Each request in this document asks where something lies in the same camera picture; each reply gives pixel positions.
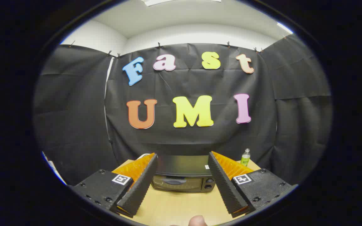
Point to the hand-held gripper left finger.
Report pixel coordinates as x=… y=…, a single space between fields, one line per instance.
x=140 y=188

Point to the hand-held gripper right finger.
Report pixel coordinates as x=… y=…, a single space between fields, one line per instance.
x=226 y=188

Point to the black toaster oven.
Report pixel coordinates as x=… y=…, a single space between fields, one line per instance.
x=182 y=168

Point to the green drink bottle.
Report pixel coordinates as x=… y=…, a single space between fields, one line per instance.
x=245 y=158

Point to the black backdrop cloth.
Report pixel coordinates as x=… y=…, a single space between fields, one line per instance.
x=187 y=84

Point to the ceiling light panel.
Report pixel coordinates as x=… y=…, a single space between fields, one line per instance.
x=285 y=28
x=181 y=1

